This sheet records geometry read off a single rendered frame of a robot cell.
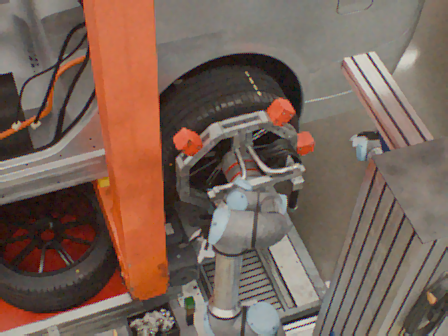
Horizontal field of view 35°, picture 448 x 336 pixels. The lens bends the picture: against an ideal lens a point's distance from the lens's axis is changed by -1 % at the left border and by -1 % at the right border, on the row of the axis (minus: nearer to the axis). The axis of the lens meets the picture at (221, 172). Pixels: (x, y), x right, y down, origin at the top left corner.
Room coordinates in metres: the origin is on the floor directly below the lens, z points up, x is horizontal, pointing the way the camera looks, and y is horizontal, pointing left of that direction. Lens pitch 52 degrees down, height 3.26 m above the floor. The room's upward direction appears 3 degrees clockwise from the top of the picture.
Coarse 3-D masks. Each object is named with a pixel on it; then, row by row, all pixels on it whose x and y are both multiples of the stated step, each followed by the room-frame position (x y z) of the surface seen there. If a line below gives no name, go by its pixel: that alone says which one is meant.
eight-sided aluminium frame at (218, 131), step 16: (256, 112) 1.98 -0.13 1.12; (208, 128) 1.89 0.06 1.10; (224, 128) 1.90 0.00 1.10; (240, 128) 1.89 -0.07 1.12; (256, 128) 1.92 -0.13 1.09; (272, 128) 1.95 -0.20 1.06; (288, 128) 2.02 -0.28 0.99; (208, 144) 1.84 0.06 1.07; (176, 160) 1.83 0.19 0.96; (192, 160) 1.81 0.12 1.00; (288, 160) 1.99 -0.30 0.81; (176, 176) 1.84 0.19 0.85; (192, 192) 1.85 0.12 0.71; (208, 208) 1.84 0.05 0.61
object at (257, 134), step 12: (252, 132) 2.05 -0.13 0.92; (264, 132) 2.05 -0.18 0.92; (216, 144) 1.96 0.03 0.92; (264, 144) 2.06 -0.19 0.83; (204, 156) 1.94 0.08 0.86; (216, 156) 1.97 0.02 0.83; (192, 168) 1.94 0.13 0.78; (204, 168) 2.06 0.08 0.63; (216, 168) 1.97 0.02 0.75; (192, 180) 1.94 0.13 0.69; (204, 180) 1.96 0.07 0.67; (216, 180) 2.00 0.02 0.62
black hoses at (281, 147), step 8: (272, 144) 1.89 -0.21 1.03; (280, 144) 1.88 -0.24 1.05; (288, 144) 1.89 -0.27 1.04; (264, 152) 1.87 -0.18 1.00; (272, 152) 1.86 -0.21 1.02; (280, 152) 1.85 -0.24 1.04; (288, 152) 1.85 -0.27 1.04; (296, 152) 1.89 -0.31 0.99; (264, 160) 1.85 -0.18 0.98; (296, 160) 1.85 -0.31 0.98
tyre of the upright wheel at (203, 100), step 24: (216, 72) 2.14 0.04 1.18; (240, 72) 2.16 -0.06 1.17; (264, 72) 2.24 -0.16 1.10; (168, 96) 2.07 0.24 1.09; (192, 96) 2.03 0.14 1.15; (216, 96) 2.01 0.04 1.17; (240, 96) 2.01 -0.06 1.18; (264, 96) 2.05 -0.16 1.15; (168, 120) 1.97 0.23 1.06; (192, 120) 1.91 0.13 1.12; (216, 120) 1.94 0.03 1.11; (168, 144) 1.88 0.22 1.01; (168, 168) 1.85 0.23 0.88
